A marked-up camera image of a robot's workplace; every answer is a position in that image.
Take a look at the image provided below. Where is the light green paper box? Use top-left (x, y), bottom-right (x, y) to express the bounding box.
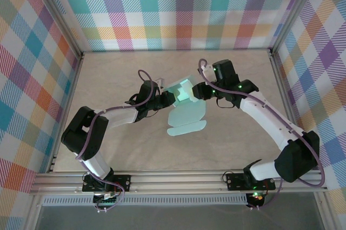
top-left (163, 75), bottom-right (208, 137)

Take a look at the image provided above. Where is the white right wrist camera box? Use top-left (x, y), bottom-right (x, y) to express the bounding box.
top-left (201, 64), bottom-right (215, 78)

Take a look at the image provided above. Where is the black right gripper cable loop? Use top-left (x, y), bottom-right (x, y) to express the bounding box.
top-left (215, 97), bottom-right (236, 110)

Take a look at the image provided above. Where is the aluminium right side rail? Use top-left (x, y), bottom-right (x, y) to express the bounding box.
top-left (269, 49), bottom-right (329, 190)

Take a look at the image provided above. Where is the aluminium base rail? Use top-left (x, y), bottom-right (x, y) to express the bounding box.
top-left (29, 173), bottom-right (329, 194)

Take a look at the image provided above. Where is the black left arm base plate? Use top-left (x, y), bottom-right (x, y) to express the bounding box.
top-left (82, 173), bottom-right (132, 192)

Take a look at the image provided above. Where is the aluminium left side rail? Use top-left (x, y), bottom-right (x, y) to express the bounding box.
top-left (47, 53), bottom-right (85, 173)

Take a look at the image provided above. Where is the aluminium right frame post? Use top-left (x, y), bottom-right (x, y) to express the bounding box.
top-left (269, 0), bottom-right (327, 54)

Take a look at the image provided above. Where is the aluminium frame post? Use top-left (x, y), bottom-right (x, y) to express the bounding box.
top-left (269, 0), bottom-right (327, 54)
top-left (31, 0), bottom-right (84, 58)

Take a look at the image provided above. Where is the grey slotted cable duct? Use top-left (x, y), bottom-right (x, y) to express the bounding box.
top-left (42, 196), bottom-right (249, 206)

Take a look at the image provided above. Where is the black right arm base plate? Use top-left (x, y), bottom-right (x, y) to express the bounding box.
top-left (225, 171), bottom-right (277, 191)

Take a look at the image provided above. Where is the aluminium left frame post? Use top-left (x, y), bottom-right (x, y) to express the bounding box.
top-left (31, 0), bottom-right (84, 58)

